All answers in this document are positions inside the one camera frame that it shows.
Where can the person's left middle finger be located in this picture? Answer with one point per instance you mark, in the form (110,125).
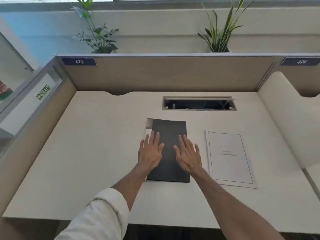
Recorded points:
(151,139)

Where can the person's right thumb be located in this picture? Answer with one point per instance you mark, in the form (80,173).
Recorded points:
(177,152)

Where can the leafy green potted plant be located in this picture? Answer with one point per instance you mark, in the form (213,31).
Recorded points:
(101,37)

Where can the black folder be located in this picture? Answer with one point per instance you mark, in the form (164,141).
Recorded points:
(170,132)

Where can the person's left little finger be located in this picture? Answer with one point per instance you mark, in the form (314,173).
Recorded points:
(141,146)

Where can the person's right middle finger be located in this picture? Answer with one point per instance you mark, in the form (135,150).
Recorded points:
(187,141)

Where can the beige desk partition panel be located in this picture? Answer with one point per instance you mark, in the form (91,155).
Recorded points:
(170,74)

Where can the person's left hand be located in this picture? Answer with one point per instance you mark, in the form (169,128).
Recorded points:
(149,157)

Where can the blue number label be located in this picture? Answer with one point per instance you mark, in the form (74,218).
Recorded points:
(79,61)
(301,61)

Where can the long-leaved green potted plant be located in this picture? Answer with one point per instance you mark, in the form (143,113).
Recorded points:
(220,37)

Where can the person's left forearm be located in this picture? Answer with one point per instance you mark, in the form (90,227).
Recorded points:
(130,184)

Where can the white printed paper document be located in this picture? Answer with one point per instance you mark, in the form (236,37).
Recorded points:
(230,159)

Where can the white curved desk divider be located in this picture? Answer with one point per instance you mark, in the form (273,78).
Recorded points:
(287,114)

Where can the red and green object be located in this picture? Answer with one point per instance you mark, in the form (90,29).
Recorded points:
(4,89)

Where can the glass side partition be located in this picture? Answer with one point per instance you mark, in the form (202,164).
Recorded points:
(27,104)

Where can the white shirt sleeve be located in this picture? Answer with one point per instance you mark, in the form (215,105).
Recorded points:
(100,217)

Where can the person's right forearm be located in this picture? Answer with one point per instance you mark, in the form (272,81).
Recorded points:
(225,207)

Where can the person's right hand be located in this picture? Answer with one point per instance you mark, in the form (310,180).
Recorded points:
(190,159)

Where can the person's right little finger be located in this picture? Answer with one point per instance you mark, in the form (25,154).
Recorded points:
(197,150)

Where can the beige neighbouring partition panel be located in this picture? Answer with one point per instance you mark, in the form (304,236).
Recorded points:
(305,77)

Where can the person's left thumb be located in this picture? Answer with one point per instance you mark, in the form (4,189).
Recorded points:
(160,150)

